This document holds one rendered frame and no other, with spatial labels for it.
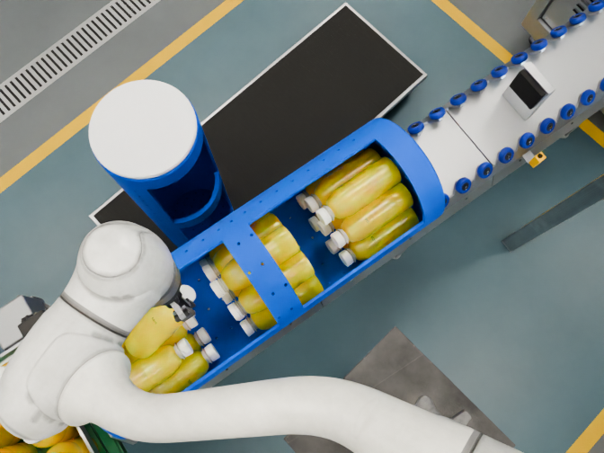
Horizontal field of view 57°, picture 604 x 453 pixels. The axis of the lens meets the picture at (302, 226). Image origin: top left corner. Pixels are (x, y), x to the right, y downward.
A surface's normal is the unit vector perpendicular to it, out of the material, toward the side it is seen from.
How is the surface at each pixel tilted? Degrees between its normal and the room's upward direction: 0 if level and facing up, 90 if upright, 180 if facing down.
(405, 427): 33
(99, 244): 9
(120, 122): 0
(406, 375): 4
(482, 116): 0
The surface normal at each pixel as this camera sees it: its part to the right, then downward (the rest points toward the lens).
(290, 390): -0.25, -0.68
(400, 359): -0.03, -0.32
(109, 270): 0.08, -0.14
